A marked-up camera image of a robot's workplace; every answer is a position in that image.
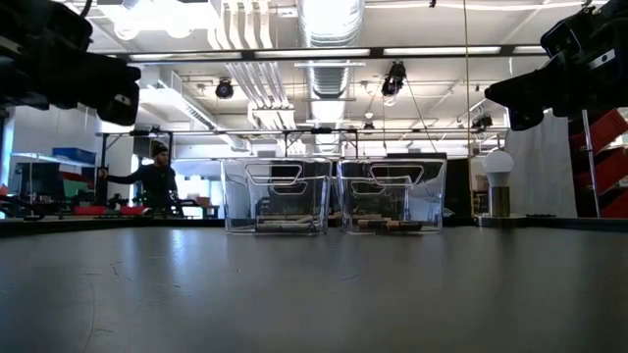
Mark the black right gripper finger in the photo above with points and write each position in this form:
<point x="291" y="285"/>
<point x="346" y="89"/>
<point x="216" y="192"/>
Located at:
<point x="512" y="92"/>

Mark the white blue-capped battery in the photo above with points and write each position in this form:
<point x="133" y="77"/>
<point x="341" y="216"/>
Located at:
<point x="305" y="227"/>
<point x="272" y="227"/>

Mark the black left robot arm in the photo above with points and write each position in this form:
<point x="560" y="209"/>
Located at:
<point x="34" y="44"/>

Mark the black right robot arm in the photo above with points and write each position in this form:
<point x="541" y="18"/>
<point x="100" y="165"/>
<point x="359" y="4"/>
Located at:
<point x="611" y="34"/>

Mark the black ceiling spotlight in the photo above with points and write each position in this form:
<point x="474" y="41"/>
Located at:
<point x="394" y="81"/>
<point x="225" y="89"/>
<point x="482" y="122"/>

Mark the red shelf bin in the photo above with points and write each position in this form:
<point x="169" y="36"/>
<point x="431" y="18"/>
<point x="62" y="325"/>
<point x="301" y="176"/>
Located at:
<point x="608" y="130"/>
<point x="611" y="171"/>
<point x="617" y="206"/>

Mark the white bulb brass lamp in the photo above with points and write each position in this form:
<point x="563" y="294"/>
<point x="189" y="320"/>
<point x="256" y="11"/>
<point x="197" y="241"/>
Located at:
<point x="498" y="162"/>

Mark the blue storage crate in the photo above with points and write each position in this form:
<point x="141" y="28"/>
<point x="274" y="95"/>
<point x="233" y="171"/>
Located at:
<point x="73" y="156"/>

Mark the metal rack upright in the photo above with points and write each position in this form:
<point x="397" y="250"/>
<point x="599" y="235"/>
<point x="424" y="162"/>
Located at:
<point x="591" y="162"/>

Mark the person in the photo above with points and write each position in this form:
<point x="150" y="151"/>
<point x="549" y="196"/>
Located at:
<point x="157" y="184"/>

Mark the green box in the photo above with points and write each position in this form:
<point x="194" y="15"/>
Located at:
<point x="73" y="188"/>

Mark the black distant monitor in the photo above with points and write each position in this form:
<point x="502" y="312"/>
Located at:
<point x="458" y="186"/>

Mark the red bag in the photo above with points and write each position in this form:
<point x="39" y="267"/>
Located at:
<point x="131" y="210"/>

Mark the red flat box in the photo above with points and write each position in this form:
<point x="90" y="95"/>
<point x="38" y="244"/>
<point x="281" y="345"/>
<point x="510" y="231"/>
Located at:
<point x="89" y="210"/>

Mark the clear plastic bin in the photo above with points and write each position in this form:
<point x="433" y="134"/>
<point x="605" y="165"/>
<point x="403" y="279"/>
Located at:
<point x="235" y="211"/>
<point x="434" y="211"/>

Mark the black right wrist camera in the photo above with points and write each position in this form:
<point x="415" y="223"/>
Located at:
<point x="564" y="38"/>

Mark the white rectangular ceiling duct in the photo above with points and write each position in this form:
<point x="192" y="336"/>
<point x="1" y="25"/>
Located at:
<point x="167" y="93"/>

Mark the white round ceiling duct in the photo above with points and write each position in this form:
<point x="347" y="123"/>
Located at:
<point x="127" y="29"/>

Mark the black distant workstation frame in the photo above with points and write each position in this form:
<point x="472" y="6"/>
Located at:
<point x="170" y="147"/>

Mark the white wall shelf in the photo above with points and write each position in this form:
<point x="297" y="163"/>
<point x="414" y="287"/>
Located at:
<point x="29" y="157"/>

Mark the silver spiral ventilation duct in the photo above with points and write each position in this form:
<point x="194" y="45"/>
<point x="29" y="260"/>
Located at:
<point x="329" y="78"/>

